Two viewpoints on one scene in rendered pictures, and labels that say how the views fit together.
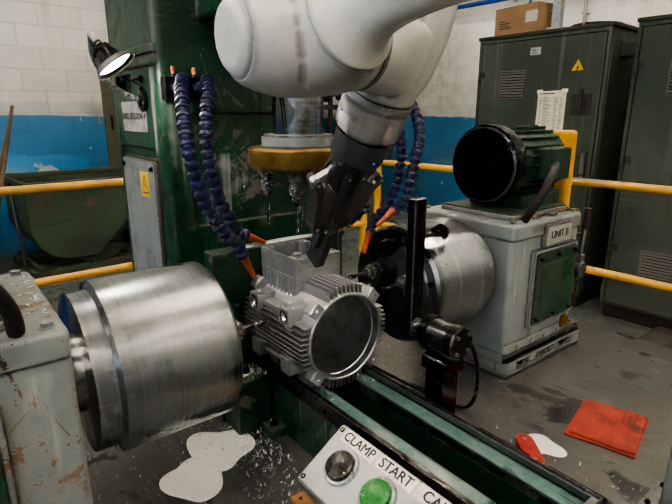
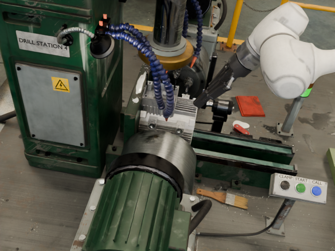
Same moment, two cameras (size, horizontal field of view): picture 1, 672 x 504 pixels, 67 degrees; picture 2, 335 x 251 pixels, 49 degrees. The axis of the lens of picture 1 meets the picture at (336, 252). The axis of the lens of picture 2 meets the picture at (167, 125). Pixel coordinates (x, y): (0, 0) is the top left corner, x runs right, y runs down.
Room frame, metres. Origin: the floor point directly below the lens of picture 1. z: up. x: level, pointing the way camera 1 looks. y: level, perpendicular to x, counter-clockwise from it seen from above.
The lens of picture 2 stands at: (0.22, 0.82, 1.98)
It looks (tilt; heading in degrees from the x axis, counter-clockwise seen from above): 44 degrees down; 311
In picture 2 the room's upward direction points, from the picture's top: 8 degrees clockwise
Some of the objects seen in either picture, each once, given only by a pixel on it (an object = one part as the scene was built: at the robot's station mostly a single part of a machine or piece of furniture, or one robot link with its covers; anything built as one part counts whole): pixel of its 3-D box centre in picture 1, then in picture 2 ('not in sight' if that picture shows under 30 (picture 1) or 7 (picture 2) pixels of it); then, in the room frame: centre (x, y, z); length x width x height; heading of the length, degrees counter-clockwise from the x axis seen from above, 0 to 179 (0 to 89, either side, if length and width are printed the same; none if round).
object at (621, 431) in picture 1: (607, 425); (250, 105); (0.88, -0.53, 0.80); 0.15 x 0.12 x 0.01; 142
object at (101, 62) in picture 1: (123, 74); (83, 40); (0.94, 0.37, 1.46); 0.18 x 0.11 x 0.13; 38
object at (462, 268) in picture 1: (432, 274); (180, 65); (1.11, -0.22, 1.04); 0.41 x 0.25 x 0.25; 128
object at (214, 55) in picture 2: (415, 267); (209, 82); (0.88, -0.14, 1.12); 0.04 x 0.03 x 0.26; 38
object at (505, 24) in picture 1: (527, 22); not in sight; (4.28, -1.48, 2.07); 0.40 x 0.30 x 0.21; 32
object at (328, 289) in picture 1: (313, 319); (168, 119); (0.90, 0.04, 1.02); 0.20 x 0.19 x 0.19; 38
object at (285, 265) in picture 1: (300, 267); (160, 99); (0.93, 0.07, 1.11); 0.12 x 0.11 x 0.07; 38
